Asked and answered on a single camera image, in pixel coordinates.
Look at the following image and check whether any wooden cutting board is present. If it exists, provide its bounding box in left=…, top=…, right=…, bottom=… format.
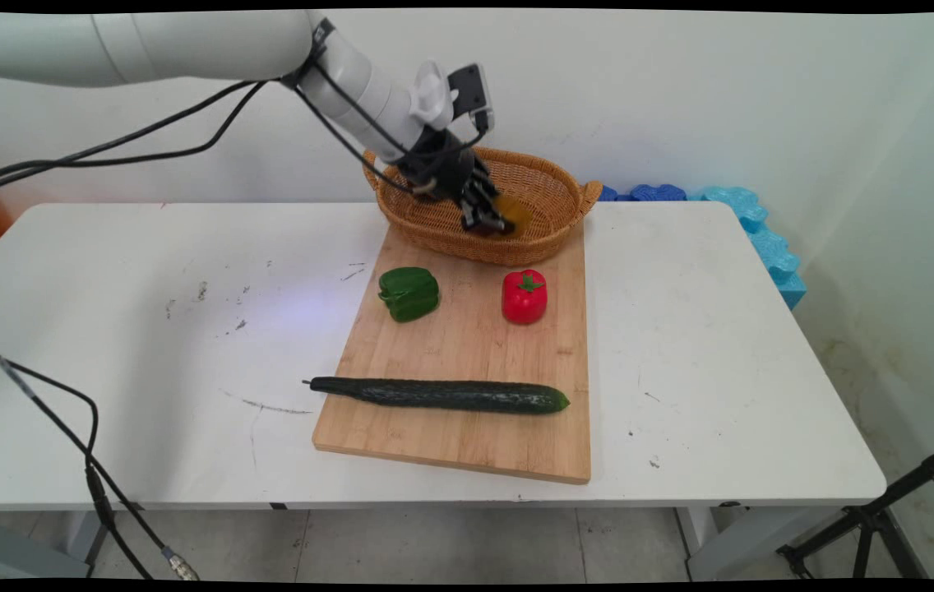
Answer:
left=312, top=224, right=593, bottom=485

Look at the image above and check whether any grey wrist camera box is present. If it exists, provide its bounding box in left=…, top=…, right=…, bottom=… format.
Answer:
left=447, top=63, right=496, bottom=134

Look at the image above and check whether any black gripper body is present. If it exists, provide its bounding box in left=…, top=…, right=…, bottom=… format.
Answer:
left=397, top=130, right=490, bottom=204

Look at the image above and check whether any red toy bell pepper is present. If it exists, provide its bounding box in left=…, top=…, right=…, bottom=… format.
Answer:
left=502, top=269, right=549, bottom=326

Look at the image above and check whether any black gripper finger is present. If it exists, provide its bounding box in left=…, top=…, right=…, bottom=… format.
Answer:
left=460, top=191, right=516, bottom=238
left=471, top=158, right=511, bottom=216

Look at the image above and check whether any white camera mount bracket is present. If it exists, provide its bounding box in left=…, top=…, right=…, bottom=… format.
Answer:
left=410, top=60, right=458, bottom=131

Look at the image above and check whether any black tripod stand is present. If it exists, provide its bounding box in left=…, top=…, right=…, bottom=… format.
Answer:
left=776, top=436, right=934, bottom=580

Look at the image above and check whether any light blue foam mat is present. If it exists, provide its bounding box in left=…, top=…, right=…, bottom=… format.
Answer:
left=687, top=186, right=807, bottom=311

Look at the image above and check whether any green toy bell pepper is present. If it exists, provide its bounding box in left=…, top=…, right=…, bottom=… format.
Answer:
left=378, top=266, right=441, bottom=322

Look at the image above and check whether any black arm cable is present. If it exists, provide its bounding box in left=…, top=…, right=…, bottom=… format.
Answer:
left=0, top=25, right=491, bottom=208

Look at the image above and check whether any yellow toy bell pepper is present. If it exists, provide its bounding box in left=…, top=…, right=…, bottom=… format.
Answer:
left=495, top=193, right=534, bottom=236

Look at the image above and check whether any woven wicker basket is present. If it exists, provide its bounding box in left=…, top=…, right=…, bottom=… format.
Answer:
left=363, top=145, right=603, bottom=268

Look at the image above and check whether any dark green cucumber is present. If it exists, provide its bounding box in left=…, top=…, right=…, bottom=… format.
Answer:
left=303, top=376, right=571, bottom=415

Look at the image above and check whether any grey table leg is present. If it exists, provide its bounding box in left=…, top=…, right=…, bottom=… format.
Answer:
left=675, top=503, right=846, bottom=583
left=0, top=509, right=116, bottom=580

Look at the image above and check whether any dark blue foam mat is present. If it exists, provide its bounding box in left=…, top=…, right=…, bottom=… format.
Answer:
left=597, top=183, right=688, bottom=204

